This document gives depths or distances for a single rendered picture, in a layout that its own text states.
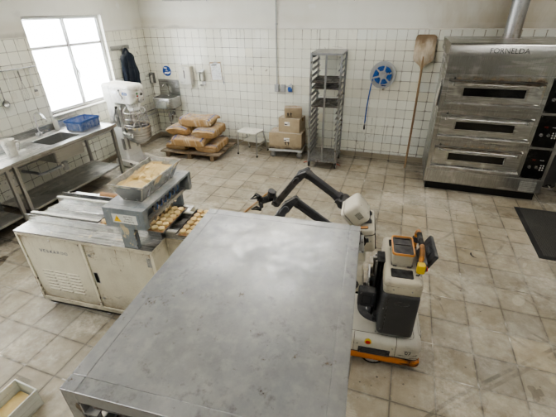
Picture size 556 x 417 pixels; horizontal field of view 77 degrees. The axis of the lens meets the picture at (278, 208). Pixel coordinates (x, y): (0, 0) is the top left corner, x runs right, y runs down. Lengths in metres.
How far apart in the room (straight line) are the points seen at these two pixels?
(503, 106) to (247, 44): 4.12
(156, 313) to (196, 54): 6.68
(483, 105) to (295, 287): 4.71
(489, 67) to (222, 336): 4.95
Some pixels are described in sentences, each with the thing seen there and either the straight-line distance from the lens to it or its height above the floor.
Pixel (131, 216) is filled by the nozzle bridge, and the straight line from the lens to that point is 2.65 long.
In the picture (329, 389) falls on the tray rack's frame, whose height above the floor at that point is 1.82.
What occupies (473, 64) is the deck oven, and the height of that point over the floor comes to 1.75.
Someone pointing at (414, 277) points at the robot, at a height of 0.81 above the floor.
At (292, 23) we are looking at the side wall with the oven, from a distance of 6.49.
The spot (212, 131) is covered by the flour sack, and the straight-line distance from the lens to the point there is 6.42.
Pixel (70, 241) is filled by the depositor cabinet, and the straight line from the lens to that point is 3.20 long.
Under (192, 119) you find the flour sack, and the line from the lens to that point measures 6.69.
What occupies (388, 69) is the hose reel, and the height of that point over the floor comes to 1.53.
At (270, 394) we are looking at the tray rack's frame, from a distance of 0.66.
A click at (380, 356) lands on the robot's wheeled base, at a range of 2.94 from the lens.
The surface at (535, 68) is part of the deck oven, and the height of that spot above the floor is 1.73.
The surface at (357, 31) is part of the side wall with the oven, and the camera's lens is 6.27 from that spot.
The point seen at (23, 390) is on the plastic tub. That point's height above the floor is 0.06.
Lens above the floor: 2.38
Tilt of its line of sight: 30 degrees down
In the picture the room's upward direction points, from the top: 1 degrees counter-clockwise
